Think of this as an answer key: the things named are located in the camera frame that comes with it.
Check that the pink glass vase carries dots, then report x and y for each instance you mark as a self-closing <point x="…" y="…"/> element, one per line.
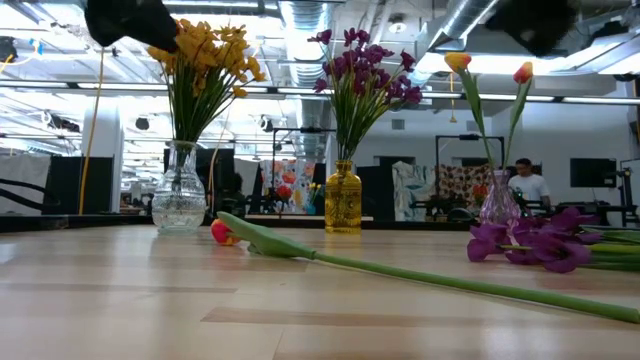
<point x="500" y="202"/>

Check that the yellow artificial tulip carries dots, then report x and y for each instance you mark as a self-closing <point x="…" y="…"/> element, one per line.
<point x="457" y="61"/>

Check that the silver ventilation duct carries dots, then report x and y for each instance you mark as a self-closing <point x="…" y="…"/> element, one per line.
<point x="300" y="20"/>
<point x="462" y="17"/>

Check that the black station frame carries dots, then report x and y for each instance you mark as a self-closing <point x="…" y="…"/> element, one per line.
<point x="470" y="136"/>
<point x="300" y="130"/>

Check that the black monitor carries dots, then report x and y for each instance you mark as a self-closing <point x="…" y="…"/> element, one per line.
<point x="592" y="172"/>

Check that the orange artificial tulip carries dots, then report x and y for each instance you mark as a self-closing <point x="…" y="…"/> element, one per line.
<point x="523" y="74"/>
<point x="270" y="242"/>

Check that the floral print cloth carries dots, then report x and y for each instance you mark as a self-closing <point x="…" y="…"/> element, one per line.
<point x="287" y="175"/>

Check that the white column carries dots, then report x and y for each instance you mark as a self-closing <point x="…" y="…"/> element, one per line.
<point x="107" y="140"/>

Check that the clear glass vase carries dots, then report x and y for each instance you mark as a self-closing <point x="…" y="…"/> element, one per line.
<point x="179" y="205"/>

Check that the white teal cloth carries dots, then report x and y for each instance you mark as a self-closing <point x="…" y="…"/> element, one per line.
<point x="407" y="185"/>

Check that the long ceiling light bar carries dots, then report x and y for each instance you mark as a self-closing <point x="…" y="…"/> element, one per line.
<point x="590" y="100"/>

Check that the flower print backdrop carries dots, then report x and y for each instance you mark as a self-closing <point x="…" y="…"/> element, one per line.
<point x="460" y="182"/>

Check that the round ceiling fixture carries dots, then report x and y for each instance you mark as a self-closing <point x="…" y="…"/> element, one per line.
<point x="397" y="25"/>

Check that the yellow glass vase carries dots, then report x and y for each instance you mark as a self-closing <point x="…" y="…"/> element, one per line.
<point x="343" y="200"/>

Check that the black partition panel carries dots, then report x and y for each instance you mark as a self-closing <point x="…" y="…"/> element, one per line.
<point x="70" y="185"/>
<point x="222" y="170"/>

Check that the black aluminium table frame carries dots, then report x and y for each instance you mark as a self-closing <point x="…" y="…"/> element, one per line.
<point x="400" y="225"/>

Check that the small blue vase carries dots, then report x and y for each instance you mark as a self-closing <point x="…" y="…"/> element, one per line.
<point x="311" y="209"/>

